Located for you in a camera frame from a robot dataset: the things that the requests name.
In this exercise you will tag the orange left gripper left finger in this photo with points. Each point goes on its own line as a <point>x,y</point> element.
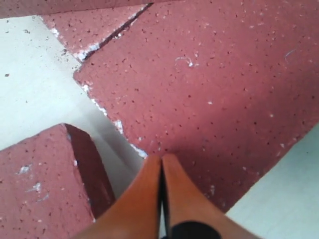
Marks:
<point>136,214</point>

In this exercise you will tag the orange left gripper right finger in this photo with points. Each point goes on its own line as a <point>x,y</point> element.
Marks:
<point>188,213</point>

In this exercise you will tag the red brick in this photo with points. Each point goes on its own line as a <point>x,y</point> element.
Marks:
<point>19,8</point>
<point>229,86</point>
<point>52,185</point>

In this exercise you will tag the red brick lying on table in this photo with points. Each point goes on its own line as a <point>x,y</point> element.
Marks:
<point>52,185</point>

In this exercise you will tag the rear row left brick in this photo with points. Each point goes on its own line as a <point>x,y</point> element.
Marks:
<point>84,32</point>

